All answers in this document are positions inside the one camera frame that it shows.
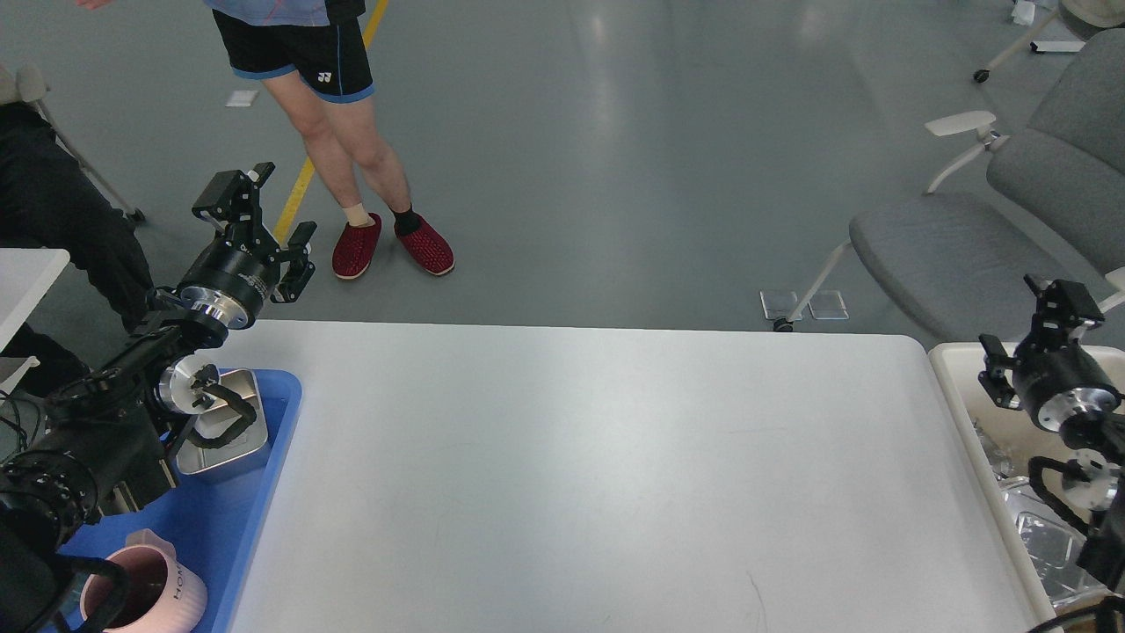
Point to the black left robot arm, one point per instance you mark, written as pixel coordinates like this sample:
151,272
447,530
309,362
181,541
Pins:
115,431

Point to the white chair base far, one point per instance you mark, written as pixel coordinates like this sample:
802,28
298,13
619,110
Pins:
1083,19

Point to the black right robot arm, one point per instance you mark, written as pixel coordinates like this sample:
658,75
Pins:
1089,498

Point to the white waste bin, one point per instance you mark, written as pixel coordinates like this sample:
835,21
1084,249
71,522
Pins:
1000,444

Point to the blue plastic tray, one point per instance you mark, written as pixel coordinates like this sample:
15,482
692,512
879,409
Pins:
213,524

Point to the aluminium foil tray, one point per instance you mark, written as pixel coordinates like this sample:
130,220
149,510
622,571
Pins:
1052,545

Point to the pink mug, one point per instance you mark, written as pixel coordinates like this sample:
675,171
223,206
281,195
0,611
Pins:
162,595

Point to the square stainless steel tray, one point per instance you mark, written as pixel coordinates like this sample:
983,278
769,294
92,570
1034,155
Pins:
243,454

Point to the seated person in black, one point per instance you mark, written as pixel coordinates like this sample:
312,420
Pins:
48,202

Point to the white side table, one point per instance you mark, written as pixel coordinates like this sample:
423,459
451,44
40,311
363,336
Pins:
26,276

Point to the standing person in shorts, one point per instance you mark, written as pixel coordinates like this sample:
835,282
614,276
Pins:
311,58

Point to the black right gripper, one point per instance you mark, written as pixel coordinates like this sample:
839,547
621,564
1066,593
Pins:
1051,378

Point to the grey office chair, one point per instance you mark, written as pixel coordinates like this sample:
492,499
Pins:
955,265

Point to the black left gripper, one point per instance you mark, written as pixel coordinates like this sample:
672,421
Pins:
243,268

